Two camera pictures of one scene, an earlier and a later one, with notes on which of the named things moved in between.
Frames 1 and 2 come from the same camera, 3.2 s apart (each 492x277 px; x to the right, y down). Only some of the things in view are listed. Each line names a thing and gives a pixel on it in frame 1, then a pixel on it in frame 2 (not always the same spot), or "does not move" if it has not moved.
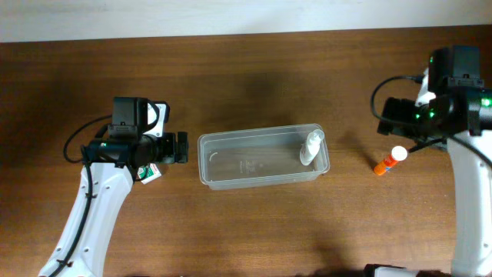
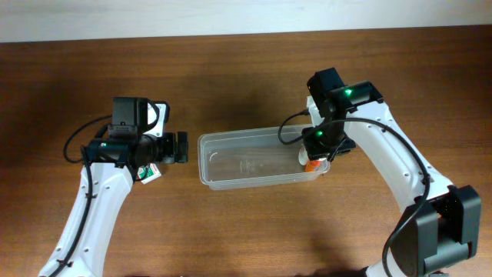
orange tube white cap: (398, 154) → (313, 166)
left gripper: (181, 147) does not move
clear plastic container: (262, 157) does not move
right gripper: (390, 116) → (320, 152)
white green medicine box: (147, 172) does not move
